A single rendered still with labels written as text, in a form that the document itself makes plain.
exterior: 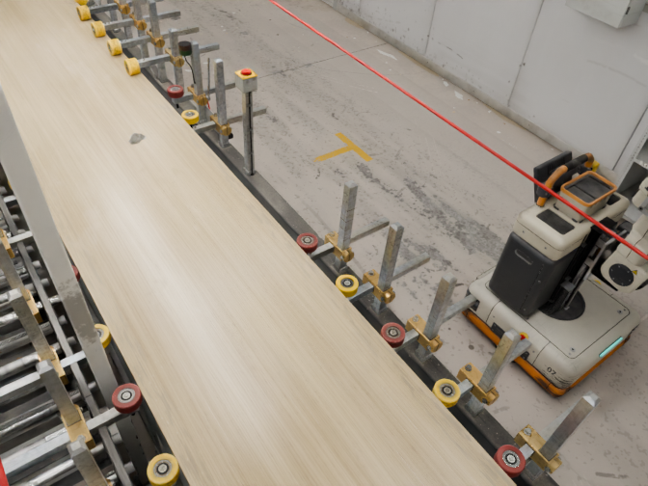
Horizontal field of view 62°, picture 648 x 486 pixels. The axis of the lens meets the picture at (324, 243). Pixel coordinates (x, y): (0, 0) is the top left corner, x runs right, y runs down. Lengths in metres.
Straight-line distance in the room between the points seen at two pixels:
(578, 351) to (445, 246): 1.06
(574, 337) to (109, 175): 2.23
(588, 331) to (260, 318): 1.71
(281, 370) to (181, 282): 0.49
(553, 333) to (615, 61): 2.11
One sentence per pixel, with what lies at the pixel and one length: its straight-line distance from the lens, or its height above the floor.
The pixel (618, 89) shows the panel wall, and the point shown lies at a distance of 4.30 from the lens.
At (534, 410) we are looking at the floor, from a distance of 2.91.
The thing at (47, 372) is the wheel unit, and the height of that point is 1.13.
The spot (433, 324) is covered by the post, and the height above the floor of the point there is 0.91.
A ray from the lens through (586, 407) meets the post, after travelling 1.57.
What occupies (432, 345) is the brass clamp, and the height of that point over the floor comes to 0.82.
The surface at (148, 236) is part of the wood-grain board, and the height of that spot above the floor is 0.90.
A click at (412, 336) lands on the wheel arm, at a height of 0.82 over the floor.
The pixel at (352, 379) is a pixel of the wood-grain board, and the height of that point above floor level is 0.90.
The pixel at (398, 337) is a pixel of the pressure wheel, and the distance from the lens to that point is 1.80.
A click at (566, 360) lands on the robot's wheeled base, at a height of 0.28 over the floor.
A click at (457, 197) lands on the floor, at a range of 3.84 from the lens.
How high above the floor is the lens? 2.34
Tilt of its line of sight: 45 degrees down
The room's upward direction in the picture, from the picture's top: 5 degrees clockwise
